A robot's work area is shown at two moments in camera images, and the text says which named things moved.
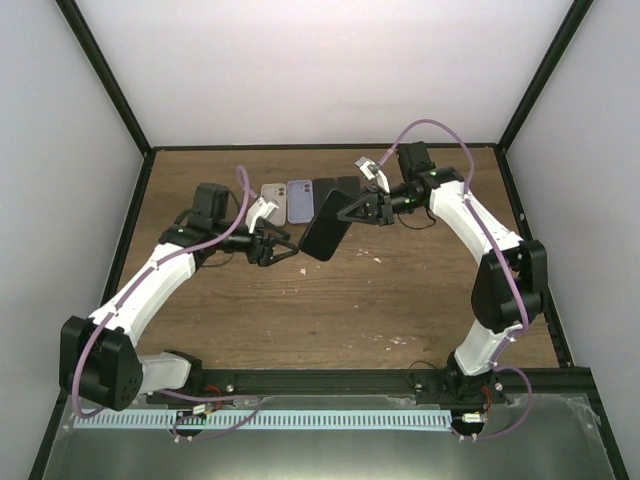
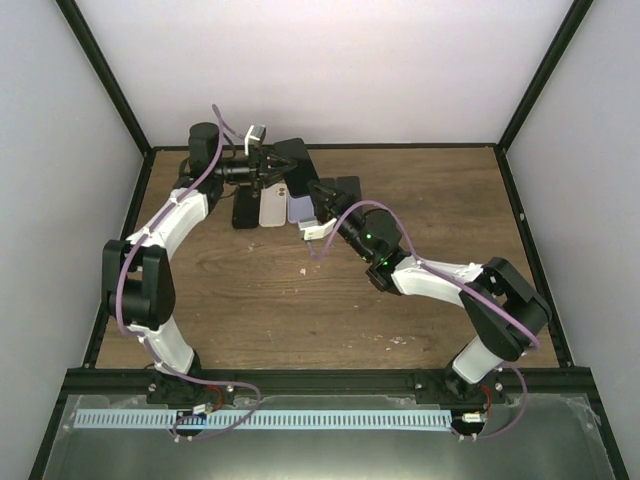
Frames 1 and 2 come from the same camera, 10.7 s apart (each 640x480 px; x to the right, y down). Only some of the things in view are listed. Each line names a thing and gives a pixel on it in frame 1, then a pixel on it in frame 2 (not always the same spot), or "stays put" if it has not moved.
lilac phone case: x=300 y=201 stays put
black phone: x=326 y=231 to x=298 y=178
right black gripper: x=382 y=209 to x=335 y=205
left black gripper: x=263 y=257 to x=258 y=178
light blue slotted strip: x=196 y=419 stays put
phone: x=349 y=185 stays put
